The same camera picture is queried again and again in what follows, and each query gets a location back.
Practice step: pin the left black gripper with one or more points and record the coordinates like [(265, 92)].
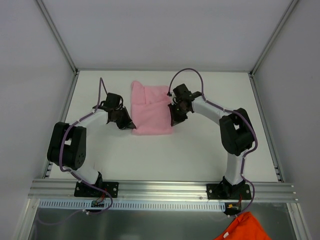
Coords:
[(118, 116)]

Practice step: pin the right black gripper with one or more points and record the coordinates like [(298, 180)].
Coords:
[(178, 111)]

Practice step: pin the pink t shirt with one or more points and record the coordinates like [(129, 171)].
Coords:
[(149, 110)]

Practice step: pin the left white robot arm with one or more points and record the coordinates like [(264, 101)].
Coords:
[(68, 146)]

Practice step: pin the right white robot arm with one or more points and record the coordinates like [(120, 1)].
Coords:
[(236, 133)]

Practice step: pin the orange t shirt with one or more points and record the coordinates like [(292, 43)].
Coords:
[(244, 227)]

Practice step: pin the aluminium mounting rail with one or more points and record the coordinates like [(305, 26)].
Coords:
[(182, 191)]

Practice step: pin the slotted cable duct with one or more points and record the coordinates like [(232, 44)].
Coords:
[(87, 204)]

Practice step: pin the left aluminium frame post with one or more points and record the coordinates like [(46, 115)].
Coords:
[(56, 35)]

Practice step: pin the aluminium frame post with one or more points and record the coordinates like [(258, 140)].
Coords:
[(56, 35), (276, 32)]

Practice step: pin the right aluminium frame post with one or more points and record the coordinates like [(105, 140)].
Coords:
[(276, 32)]

